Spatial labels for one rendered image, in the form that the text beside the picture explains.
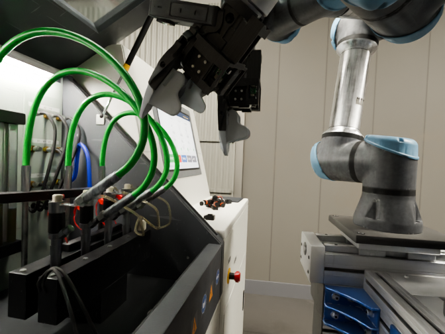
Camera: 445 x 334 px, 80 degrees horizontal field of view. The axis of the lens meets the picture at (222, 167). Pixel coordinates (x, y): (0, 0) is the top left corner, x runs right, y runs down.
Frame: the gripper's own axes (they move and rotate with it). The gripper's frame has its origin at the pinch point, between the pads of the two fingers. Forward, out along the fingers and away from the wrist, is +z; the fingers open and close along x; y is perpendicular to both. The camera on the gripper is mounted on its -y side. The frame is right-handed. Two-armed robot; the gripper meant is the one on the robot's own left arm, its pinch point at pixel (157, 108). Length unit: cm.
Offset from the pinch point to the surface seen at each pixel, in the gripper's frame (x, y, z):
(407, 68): 237, 41, -68
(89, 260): -4.8, 7.6, 32.5
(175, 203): 24.5, 7.9, 30.7
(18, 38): -2.2, -30.4, 9.3
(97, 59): 32, -45, 20
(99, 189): -4.9, 1.6, 17.0
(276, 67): 209, -39, -4
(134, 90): 0.3, -5.4, 0.8
